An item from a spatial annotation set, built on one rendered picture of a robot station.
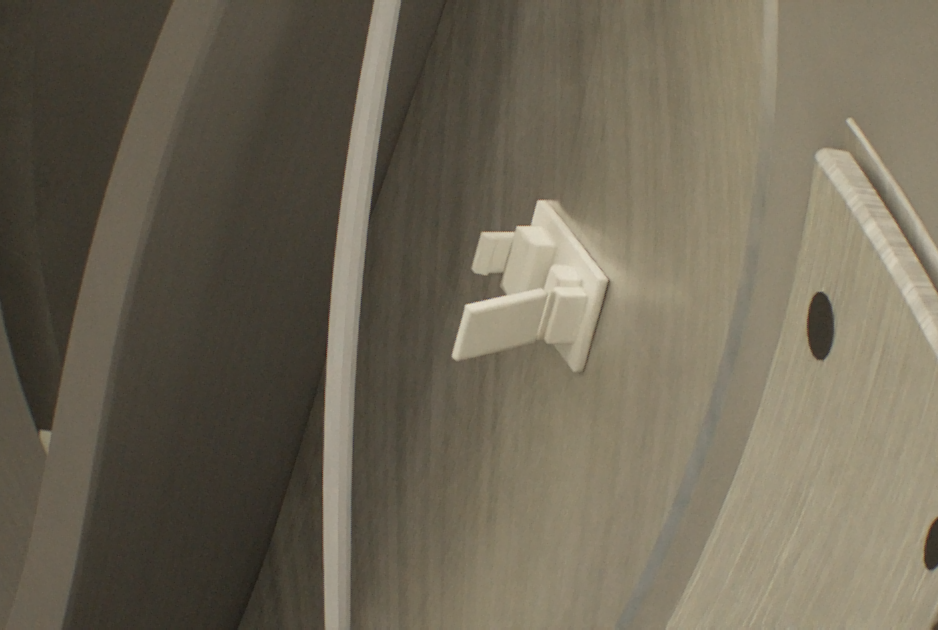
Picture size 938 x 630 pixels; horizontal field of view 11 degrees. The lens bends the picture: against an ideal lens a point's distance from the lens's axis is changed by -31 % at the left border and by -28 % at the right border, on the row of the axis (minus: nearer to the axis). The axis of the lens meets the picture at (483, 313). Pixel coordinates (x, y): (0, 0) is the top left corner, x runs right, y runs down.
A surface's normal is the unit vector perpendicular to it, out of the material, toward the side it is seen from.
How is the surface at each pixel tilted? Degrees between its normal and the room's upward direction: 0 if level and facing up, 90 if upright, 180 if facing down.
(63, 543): 90
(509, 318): 114
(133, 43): 64
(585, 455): 90
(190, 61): 90
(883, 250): 50
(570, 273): 25
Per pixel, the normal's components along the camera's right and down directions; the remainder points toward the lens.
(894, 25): -0.88, 0.01
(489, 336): 0.64, 0.50
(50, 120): 0.43, -0.37
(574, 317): 0.40, 0.53
